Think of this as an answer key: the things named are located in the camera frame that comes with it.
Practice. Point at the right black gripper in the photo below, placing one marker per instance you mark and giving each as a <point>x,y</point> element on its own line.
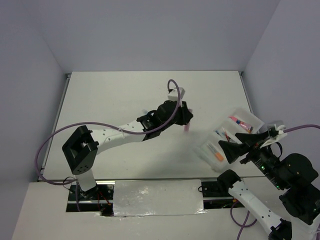
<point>231,149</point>

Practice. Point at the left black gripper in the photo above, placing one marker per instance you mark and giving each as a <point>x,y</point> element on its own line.
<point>185,115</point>

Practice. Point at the purple highlighter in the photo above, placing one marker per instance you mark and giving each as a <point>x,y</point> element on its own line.
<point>187,127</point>

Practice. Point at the red gel pen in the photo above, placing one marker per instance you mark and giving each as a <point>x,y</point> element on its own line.
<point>226,135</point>

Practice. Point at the orange highlighter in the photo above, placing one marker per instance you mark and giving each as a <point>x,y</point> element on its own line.
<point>215,152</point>

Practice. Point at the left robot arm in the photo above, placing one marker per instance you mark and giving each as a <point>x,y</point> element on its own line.
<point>82,147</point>

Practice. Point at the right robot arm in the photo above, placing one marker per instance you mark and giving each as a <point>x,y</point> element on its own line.
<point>292,176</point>

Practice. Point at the clear plastic organizer tray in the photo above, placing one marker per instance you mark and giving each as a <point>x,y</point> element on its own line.
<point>210,137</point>

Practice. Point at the silver foil tape sheet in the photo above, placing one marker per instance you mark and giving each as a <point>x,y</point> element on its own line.
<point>157,198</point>

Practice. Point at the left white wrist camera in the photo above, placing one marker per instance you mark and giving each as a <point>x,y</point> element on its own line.
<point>173,94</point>

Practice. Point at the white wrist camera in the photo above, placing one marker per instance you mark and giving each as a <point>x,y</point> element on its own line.
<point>275,132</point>
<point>173,94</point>

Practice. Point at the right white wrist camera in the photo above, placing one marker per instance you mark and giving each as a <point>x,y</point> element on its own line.
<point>275,132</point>

